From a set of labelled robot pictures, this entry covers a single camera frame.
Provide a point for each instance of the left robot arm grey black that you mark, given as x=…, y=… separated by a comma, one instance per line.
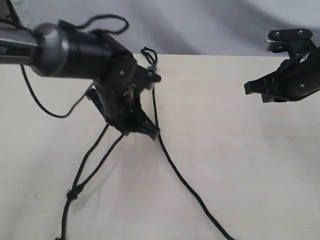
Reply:
x=60, y=51

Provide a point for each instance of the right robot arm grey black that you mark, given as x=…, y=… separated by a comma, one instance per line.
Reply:
x=294, y=80

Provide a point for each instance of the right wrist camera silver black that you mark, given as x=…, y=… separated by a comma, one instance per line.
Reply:
x=297, y=39

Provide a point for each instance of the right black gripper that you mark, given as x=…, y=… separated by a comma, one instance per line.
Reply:
x=297, y=78

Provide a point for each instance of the black stand pole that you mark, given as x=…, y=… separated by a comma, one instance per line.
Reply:
x=11, y=14

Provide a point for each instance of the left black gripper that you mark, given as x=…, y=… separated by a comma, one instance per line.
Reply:
x=120, y=105

